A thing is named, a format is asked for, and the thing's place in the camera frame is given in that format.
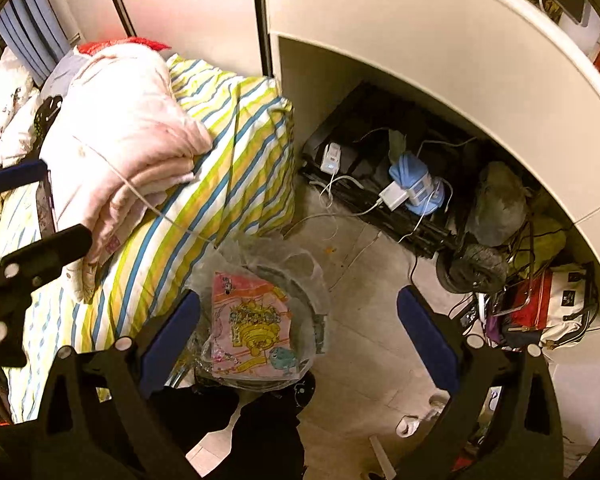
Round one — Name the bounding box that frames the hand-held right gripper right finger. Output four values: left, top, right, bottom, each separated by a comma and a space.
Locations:
396, 286, 565, 480

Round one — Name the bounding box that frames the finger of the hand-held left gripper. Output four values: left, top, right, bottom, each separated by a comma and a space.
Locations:
0, 159, 49, 206
0, 223, 93, 368

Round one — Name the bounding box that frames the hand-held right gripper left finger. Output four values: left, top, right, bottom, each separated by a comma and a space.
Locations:
32, 290, 202, 480

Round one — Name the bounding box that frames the pink cartoon plastic bag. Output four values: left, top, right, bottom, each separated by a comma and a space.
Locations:
211, 272, 301, 378

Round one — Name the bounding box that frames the grey trash bin with liner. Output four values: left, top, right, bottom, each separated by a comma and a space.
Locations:
184, 237, 332, 396

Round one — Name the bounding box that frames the white floral quilt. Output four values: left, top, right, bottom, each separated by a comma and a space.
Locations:
0, 47, 46, 171

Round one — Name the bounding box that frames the pink blanket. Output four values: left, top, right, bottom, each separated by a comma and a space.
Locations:
40, 42, 213, 263

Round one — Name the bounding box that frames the red white bag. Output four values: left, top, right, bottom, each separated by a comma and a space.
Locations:
502, 265, 598, 348

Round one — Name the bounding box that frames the blue curtain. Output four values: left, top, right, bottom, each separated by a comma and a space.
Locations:
0, 0, 73, 86

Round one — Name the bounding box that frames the white power adapter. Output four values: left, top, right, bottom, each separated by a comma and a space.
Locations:
320, 142, 343, 173
379, 182, 406, 211

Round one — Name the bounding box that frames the grey bag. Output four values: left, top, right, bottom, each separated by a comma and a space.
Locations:
467, 162, 528, 246

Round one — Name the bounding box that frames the yellow green bag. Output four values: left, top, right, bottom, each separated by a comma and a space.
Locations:
510, 215, 566, 271

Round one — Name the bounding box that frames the blue white appliance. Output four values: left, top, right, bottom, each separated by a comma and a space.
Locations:
389, 152, 446, 213

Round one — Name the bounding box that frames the red cloth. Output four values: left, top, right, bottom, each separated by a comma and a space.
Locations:
77, 36, 171, 56

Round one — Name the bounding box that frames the black rack under desk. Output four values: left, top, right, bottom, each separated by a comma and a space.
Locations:
300, 85, 456, 256

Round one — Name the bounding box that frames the yellow green striped bedsheet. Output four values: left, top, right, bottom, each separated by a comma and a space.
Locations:
10, 55, 296, 421

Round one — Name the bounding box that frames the white wardrobe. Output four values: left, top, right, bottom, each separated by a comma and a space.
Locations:
55, 0, 273, 78

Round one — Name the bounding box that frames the white desk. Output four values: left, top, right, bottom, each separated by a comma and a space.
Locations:
262, 0, 600, 321

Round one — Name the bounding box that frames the white charging cable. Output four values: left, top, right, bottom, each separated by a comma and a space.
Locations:
105, 160, 216, 246

